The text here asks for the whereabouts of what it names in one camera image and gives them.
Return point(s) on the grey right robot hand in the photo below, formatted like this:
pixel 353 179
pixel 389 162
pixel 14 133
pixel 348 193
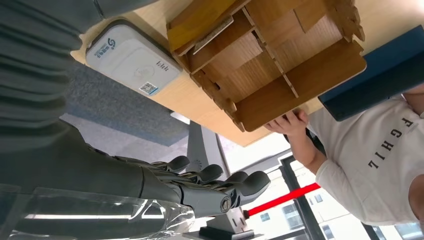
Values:
pixel 99 185

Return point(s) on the person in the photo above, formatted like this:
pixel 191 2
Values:
pixel 371 172

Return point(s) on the pale key card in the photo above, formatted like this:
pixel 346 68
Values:
pixel 213 34

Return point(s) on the white card reader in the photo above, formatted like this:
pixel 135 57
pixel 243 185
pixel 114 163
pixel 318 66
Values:
pixel 132 59

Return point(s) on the red barrier belt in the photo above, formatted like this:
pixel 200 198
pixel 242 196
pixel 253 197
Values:
pixel 285 198

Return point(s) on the blue tablet case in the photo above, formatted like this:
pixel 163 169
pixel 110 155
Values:
pixel 381 73

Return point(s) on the black window frame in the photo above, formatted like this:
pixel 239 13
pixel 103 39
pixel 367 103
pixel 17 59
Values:
pixel 301 198

